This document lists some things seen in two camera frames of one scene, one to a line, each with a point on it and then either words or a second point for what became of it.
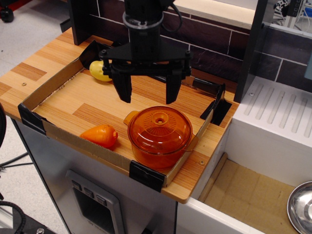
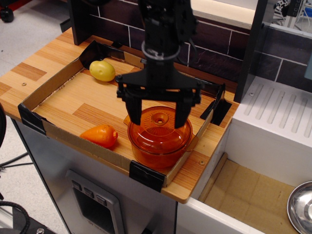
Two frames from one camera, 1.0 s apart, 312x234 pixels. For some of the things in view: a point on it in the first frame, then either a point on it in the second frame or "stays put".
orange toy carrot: x=102 y=135 stays put
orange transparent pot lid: x=160 y=129 stays put
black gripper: x=145 y=54 to x=160 y=81
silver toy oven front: x=92 y=197 stays put
